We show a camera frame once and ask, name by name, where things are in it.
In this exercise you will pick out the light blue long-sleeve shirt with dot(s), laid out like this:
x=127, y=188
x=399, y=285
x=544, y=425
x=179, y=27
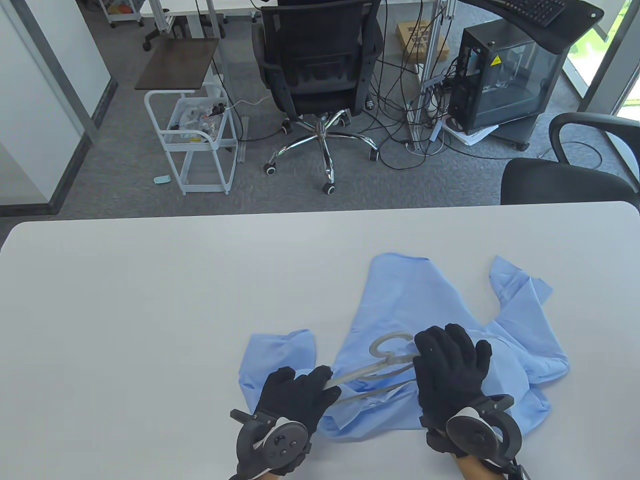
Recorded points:
x=425, y=300

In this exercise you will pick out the small teal object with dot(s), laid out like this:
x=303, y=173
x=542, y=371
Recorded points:
x=162, y=180

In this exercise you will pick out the person's right forearm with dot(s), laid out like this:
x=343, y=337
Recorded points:
x=470, y=470

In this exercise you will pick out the white papers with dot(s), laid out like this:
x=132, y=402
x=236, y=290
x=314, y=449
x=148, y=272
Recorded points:
x=470, y=136

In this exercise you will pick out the gray hanger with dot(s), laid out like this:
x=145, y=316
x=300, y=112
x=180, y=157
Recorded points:
x=400, y=357

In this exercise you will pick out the black mesh office chair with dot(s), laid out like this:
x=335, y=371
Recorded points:
x=320, y=50

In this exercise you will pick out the cardboard box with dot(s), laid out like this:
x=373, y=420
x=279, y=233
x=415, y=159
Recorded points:
x=415, y=37

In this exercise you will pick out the white storage trolley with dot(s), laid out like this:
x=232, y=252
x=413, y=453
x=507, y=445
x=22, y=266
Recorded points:
x=120, y=7

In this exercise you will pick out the black keyboard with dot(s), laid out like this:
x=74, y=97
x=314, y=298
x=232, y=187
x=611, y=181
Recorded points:
x=537, y=10

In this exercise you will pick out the white utility cart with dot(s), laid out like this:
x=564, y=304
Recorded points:
x=197, y=146

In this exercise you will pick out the aluminium profile bar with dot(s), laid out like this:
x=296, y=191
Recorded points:
x=242, y=145

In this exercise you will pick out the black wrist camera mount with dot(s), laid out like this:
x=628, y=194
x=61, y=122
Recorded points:
x=437, y=442

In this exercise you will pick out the white desk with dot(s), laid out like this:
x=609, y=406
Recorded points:
x=175, y=6

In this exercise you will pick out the brown wooden side table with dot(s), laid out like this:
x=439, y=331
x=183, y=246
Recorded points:
x=175, y=62

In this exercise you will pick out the black tracking controller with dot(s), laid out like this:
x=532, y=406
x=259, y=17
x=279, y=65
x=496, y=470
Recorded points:
x=472, y=432
x=280, y=442

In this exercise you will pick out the black armchair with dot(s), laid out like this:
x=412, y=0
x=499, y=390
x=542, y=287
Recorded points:
x=550, y=182

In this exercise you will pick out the aluminium frame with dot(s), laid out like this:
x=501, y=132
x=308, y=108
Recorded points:
x=430, y=50

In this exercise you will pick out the person's left hand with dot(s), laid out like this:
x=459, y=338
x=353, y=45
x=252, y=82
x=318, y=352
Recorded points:
x=290, y=395

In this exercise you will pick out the person's right hand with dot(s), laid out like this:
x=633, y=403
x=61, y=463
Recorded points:
x=450, y=375

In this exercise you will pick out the clear bags of parts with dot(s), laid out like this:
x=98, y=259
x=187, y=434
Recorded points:
x=192, y=117

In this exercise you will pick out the black computer trolley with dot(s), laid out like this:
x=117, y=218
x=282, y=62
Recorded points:
x=517, y=132

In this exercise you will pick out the black desk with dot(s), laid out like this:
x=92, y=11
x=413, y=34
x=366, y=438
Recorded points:
x=565, y=32

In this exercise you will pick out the black computer tower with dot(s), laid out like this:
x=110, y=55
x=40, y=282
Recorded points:
x=510, y=75

